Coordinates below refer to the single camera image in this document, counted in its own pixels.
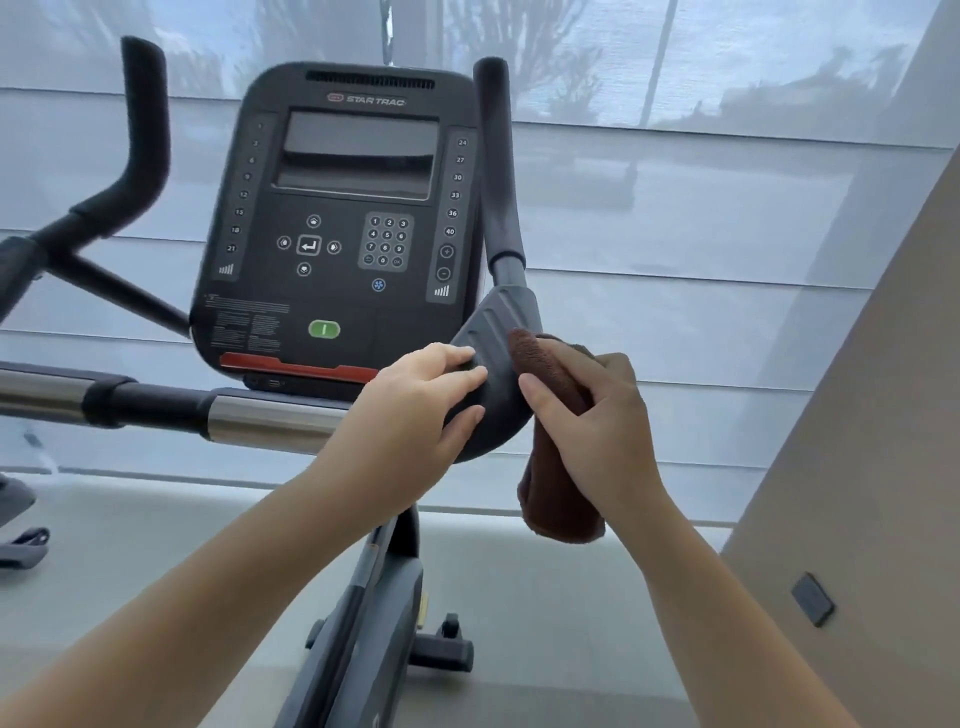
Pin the person's left hand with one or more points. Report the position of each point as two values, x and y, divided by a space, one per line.
397 427

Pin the person's right hand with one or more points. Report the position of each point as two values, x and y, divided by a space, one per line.
607 435

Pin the person's right thumb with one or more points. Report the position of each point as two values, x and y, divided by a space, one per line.
538 412

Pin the person's left thumb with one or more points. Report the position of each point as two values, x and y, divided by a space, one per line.
463 433

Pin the person's left middle finger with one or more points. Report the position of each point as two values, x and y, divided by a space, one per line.
442 355

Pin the brown microfibre cloth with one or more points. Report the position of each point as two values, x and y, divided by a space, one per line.
555 502

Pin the person's right forearm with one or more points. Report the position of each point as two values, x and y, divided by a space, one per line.
720 622

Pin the person's left forearm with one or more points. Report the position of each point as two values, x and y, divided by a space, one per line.
187 592

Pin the black exercise bike console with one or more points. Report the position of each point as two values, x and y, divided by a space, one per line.
337 225

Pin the translucent white window blind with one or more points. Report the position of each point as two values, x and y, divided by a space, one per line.
690 225

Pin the grey exercise machine pedal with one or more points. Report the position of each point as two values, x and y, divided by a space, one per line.
19 540

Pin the grey exercise bike frame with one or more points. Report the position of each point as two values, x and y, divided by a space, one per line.
375 622

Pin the grey wall socket plate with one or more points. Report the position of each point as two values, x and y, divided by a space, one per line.
812 598

